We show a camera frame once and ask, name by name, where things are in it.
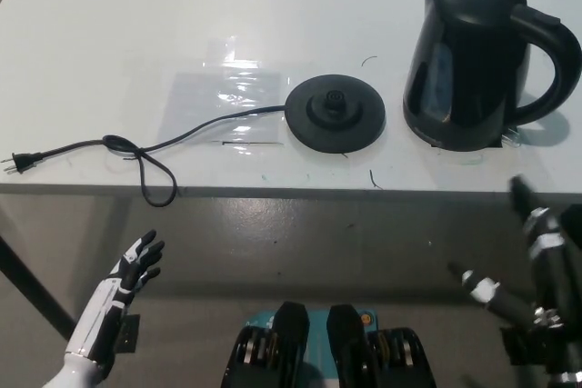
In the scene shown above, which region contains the black power cord with plug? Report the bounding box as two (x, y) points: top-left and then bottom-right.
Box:
(2, 104), (290, 206)

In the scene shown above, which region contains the black table leg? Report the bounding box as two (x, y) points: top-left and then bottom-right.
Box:
(0, 233), (76, 330)

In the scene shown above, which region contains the black tape patch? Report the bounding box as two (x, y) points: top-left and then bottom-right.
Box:
(429, 136), (505, 151)

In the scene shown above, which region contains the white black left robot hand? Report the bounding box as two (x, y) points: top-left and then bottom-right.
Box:
(65, 229), (166, 367)

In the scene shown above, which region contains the clear plastic sheet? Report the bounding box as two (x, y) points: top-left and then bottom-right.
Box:
(156, 35), (286, 146)

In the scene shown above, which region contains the black square floor plate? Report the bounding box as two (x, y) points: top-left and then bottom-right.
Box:
(111, 313), (140, 355)

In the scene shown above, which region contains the black electric kettle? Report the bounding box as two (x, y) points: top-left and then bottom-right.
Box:
(402, 0), (582, 152)

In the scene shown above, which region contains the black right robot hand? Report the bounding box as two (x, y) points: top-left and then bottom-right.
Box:
(447, 174), (582, 331)

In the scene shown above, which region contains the round black kettle base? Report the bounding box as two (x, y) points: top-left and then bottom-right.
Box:
(285, 73), (387, 155)

